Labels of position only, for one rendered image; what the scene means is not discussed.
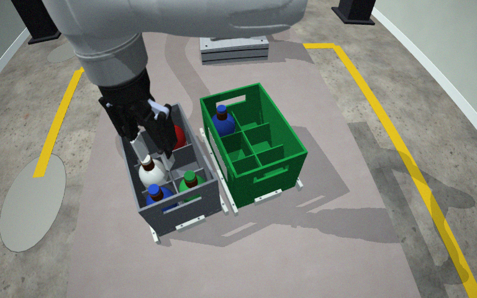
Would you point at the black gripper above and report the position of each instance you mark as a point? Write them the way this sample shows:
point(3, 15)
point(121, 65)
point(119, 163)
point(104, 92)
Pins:
point(156, 119)

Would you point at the blue plastic bottle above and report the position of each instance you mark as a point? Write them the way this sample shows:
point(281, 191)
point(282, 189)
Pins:
point(223, 122)
point(157, 193)

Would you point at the green plastic crate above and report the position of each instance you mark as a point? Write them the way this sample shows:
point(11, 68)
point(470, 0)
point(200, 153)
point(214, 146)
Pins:
point(263, 155)

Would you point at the grey divided crate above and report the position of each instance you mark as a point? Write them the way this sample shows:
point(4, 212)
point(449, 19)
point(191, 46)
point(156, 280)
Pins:
point(188, 158)

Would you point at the red bottle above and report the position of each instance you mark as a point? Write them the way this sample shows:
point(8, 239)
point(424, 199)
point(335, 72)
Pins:
point(181, 137)

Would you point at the white bottle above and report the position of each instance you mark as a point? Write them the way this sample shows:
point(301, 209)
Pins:
point(153, 172)

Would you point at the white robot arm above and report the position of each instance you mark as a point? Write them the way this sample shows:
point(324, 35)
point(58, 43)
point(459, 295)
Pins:
point(105, 39)

